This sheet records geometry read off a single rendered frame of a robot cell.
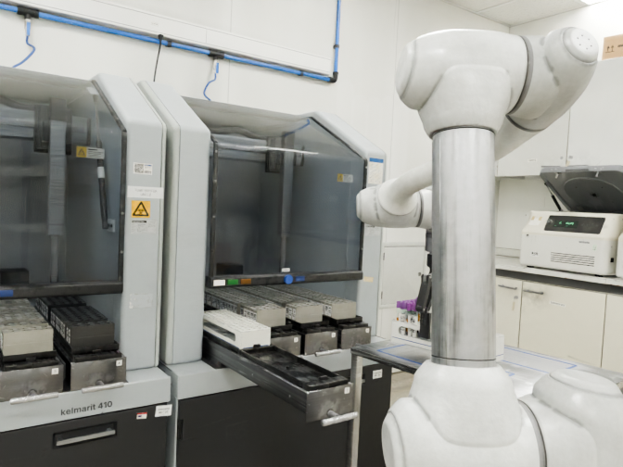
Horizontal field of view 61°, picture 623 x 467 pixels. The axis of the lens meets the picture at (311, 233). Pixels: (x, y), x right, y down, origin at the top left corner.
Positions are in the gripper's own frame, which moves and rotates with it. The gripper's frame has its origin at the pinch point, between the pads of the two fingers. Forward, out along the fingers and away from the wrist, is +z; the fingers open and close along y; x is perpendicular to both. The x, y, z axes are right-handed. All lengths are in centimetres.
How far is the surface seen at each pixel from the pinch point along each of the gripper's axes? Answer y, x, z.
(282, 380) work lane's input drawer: -43.0, 12.9, 10.5
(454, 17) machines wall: 204, 144, -171
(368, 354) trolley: -11.1, 14.5, 9.3
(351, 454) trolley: -10.8, 19.2, 40.1
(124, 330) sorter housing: -64, 58, 5
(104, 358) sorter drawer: -72, 50, 10
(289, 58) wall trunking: 63, 152, -113
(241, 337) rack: -39, 37, 6
